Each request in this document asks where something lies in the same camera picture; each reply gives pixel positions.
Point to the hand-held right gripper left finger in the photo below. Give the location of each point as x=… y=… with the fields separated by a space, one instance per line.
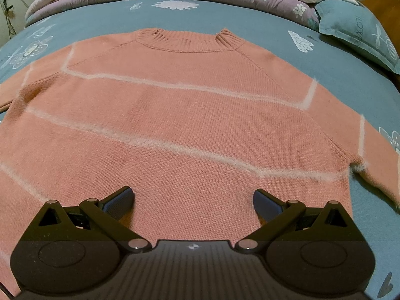
x=121 y=202

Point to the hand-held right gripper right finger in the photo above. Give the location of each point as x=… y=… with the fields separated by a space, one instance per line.
x=267 y=205

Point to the pink striped knit sweater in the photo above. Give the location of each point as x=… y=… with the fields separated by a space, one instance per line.
x=187 y=115

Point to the blue floral pillow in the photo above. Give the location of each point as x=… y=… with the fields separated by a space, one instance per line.
x=353 y=25

